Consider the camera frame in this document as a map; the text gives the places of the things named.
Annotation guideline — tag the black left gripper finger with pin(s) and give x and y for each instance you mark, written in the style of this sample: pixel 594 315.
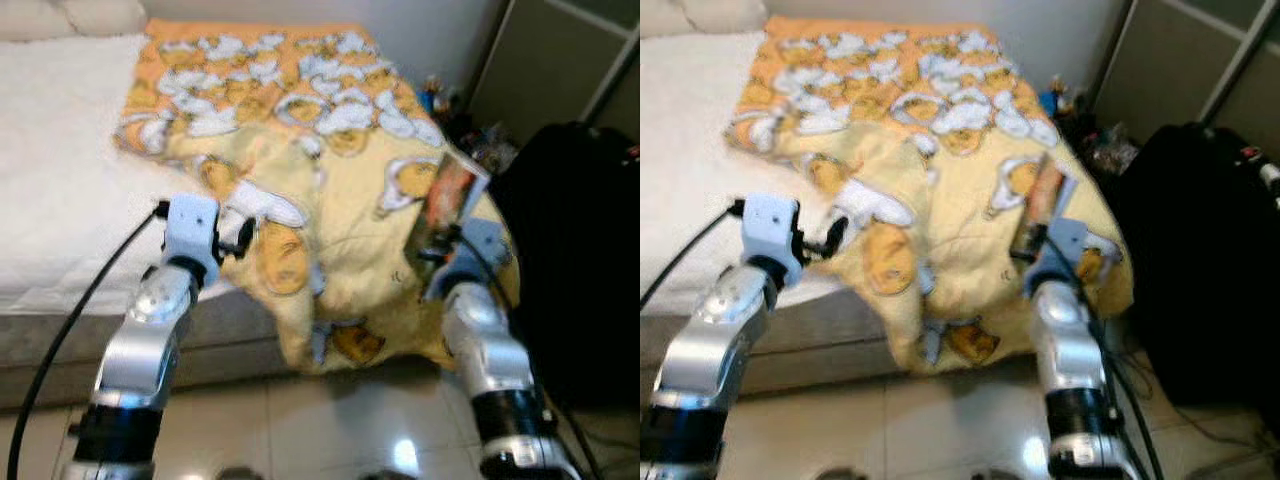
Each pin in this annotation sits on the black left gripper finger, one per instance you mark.
pixel 835 235
pixel 245 235

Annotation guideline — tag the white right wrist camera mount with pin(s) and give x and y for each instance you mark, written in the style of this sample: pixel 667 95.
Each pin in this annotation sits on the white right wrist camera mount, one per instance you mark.
pixel 475 250
pixel 1065 245

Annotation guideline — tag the white paper luggage tag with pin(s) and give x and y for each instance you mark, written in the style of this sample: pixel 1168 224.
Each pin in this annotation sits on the white paper luggage tag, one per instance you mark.
pixel 1270 178

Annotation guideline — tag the dark book with red cover art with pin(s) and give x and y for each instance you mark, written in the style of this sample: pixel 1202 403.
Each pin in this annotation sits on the dark book with red cover art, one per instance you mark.
pixel 450 195
pixel 1045 195

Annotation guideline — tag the grey robot left foot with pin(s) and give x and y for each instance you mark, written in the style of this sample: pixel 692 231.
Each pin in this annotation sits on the grey robot left foot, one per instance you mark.
pixel 840 474
pixel 240 474

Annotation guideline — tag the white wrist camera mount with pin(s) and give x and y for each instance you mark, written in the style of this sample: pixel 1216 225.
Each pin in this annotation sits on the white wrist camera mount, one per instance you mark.
pixel 190 225
pixel 772 222
pixel 1065 245
pixel 475 250

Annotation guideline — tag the large black suitcase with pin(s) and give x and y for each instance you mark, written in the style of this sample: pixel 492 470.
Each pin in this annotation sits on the large black suitcase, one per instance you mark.
pixel 1200 270
pixel 570 250

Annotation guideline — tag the red and white tag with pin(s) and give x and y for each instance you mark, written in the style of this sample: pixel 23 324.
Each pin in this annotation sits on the red and white tag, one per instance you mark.
pixel 1248 152

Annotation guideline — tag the grey robot right foot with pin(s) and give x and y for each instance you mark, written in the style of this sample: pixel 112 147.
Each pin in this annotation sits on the grey robot right foot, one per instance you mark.
pixel 382 475

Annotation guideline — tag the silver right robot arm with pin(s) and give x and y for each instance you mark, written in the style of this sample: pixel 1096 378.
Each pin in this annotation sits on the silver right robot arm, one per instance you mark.
pixel 490 350
pixel 1070 350

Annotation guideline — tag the white quilted mattress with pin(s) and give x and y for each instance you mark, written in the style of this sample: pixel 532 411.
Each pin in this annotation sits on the white quilted mattress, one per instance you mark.
pixel 690 180
pixel 60 180

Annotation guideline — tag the grey robot foot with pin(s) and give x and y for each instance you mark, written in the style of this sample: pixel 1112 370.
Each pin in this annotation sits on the grey robot foot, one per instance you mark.
pixel 382 475
pixel 240 474
pixel 840 474

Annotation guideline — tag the crumpled clear plastic bag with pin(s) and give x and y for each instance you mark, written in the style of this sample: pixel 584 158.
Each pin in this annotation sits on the crumpled clear plastic bag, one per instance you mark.
pixel 1112 150
pixel 492 148

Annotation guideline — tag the grey bed base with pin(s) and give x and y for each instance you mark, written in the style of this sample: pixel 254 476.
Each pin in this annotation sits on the grey bed base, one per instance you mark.
pixel 850 335
pixel 60 350

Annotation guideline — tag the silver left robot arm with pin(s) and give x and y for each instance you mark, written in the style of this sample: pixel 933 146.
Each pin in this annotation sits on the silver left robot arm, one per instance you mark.
pixel 140 350
pixel 720 350

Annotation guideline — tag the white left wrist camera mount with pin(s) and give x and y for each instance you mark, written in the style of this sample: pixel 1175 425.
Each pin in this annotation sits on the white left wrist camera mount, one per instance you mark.
pixel 772 222
pixel 190 225

